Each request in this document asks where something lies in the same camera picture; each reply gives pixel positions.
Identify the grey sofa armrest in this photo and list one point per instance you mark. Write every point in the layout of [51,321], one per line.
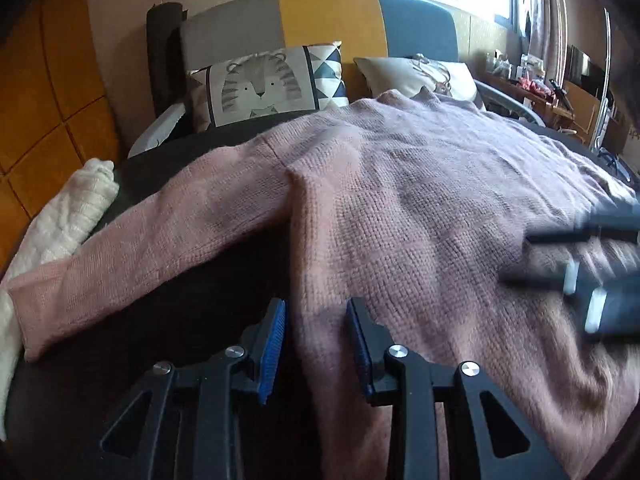
[510,102]

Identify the cluttered wooden desk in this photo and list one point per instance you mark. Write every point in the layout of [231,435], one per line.
[550,95]

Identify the pink knit sweater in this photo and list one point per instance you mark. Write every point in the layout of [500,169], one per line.
[425,210]

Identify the blue patterned object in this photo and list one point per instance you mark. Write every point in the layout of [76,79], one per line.
[612,162]

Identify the silver metal rack tube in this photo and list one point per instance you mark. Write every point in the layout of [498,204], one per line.
[602,80]

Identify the white knit cloth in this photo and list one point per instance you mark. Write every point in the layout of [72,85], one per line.
[60,220]

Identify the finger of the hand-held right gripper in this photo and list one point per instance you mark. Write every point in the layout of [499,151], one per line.
[615,310]
[600,225]

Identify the black screen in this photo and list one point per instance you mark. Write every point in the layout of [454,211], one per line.
[585,67]

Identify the grey yellow blue sofa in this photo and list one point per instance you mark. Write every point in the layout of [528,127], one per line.
[325,15]

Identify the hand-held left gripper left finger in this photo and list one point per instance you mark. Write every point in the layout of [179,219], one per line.
[272,345]

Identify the white sofa armrest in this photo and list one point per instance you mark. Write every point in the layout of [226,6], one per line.
[157,130]

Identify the black chair back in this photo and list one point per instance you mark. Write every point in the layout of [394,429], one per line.
[162,55]

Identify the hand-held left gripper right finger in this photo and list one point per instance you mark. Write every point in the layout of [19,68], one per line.
[356,340]

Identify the pink curtain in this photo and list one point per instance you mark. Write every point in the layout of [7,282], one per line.
[542,10]

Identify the tiger print cushion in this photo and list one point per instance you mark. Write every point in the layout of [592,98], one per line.
[265,85]

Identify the cream embroidered cushion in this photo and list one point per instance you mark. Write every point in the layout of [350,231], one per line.
[425,77]

